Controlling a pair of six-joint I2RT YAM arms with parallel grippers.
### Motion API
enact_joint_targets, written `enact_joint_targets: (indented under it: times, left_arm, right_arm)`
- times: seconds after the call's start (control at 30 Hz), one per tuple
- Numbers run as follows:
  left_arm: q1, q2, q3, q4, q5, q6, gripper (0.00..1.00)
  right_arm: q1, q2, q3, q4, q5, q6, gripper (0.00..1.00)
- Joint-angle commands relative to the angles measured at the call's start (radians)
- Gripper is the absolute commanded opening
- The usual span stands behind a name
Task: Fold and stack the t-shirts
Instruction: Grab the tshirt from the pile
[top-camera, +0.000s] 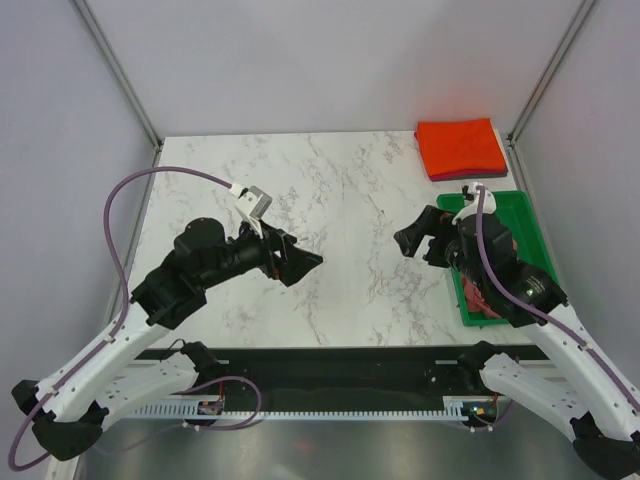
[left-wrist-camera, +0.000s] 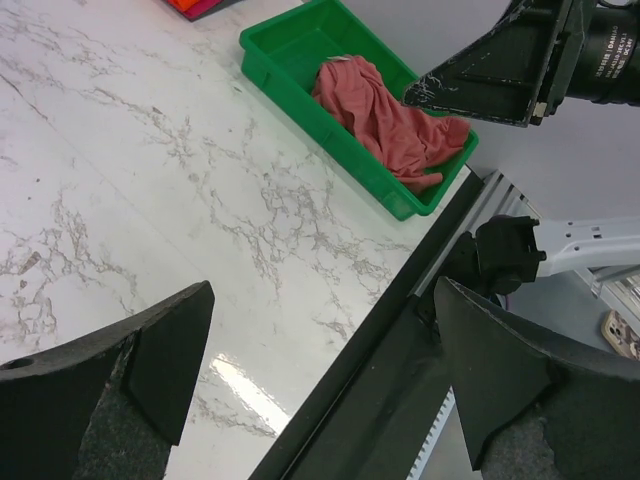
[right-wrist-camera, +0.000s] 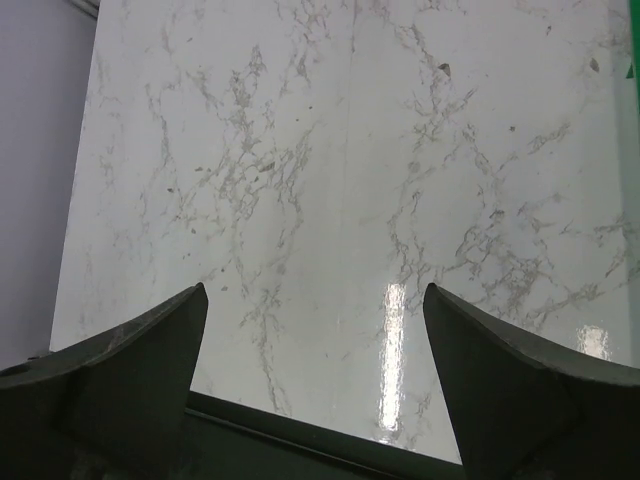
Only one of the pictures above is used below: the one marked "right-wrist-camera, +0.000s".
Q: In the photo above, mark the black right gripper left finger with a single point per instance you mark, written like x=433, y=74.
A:
x=108, y=407

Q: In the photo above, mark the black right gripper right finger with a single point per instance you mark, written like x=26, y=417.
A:
x=524, y=407

